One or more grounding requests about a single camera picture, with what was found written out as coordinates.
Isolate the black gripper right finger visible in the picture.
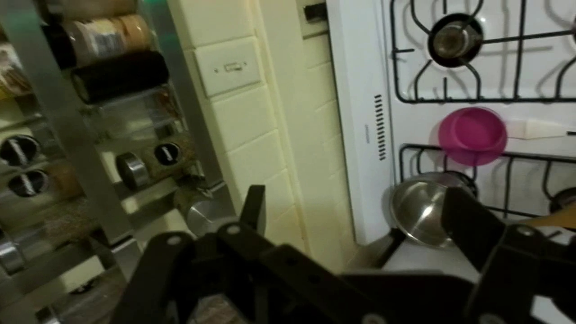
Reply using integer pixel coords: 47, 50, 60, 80
440, 185, 576, 324

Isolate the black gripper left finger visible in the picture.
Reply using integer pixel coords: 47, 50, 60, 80
110, 183, 271, 324

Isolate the silver metal pot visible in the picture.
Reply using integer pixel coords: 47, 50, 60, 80
384, 170, 481, 249

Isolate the small glass spice jar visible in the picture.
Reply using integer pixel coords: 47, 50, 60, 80
0, 215, 101, 276

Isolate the glass spice jar steel cap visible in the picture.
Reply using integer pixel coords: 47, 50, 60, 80
44, 12, 155, 68

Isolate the wooden spoon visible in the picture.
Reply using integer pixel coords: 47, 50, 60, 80
528, 201, 576, 233

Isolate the black stove grate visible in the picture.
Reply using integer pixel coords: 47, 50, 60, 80
398, 141, 576, 221
388, 0, 576, 104

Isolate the pink cup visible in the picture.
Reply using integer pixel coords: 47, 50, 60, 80
436, 105, 512, 168

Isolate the white gas stove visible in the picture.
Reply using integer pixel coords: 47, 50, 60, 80
325, 0, 576, 284

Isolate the steel wall spice rack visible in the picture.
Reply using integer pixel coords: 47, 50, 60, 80
0, 0, 240, 324

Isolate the white light switch plate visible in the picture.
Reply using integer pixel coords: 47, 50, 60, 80
193, 35, 265, 98

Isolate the black wall plug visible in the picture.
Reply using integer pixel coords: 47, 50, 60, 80
303, 0, 330, 24

